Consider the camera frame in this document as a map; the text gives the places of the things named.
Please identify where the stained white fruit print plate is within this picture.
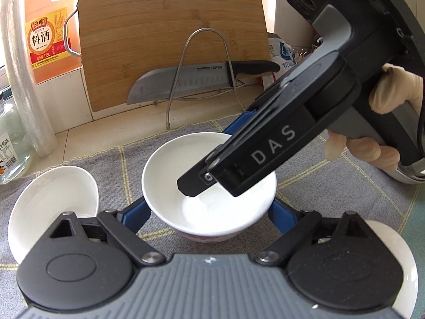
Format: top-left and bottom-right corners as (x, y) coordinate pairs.
(365, 220), (419, 319)

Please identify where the bamboo cutting board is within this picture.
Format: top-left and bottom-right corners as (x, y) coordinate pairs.
(65, 0), (276, 113)

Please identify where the white bowl pink base print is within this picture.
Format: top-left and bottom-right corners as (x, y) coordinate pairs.
(142, 132), (278, 244)

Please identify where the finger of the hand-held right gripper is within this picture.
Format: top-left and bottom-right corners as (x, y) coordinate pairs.
(177, 145), (230, 198)
(223, 77), (293, 137)

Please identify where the glass jar with label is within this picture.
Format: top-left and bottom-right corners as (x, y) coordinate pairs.
(0, 86), (32, 184)

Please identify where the printed checked table cloth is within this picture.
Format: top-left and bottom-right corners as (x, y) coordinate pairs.
(0, 115), (425, 319)

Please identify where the orange cooking wine jug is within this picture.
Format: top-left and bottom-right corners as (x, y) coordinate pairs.
(25, 0), (82, 85)

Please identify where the small white floral bowl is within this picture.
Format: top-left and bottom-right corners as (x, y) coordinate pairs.
(8, 166), (100, 264)

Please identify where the black handled kitchen knife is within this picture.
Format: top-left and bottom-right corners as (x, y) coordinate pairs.
(127, 60), (281, 105)

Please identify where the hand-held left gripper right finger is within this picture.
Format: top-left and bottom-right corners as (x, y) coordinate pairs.
(256, 199), (375, 268)

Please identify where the metal wire rack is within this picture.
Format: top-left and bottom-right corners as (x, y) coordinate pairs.
(165, 28), (244, 130)

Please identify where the person's right hand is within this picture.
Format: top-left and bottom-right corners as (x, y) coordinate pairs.
(324, 65), (424, 171)

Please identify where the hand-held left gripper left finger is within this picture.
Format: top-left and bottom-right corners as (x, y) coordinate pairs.
(49, 198), (166, 268)

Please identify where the white and blue plastic bag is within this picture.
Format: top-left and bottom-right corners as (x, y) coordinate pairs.
(267, 33), (316, 83)

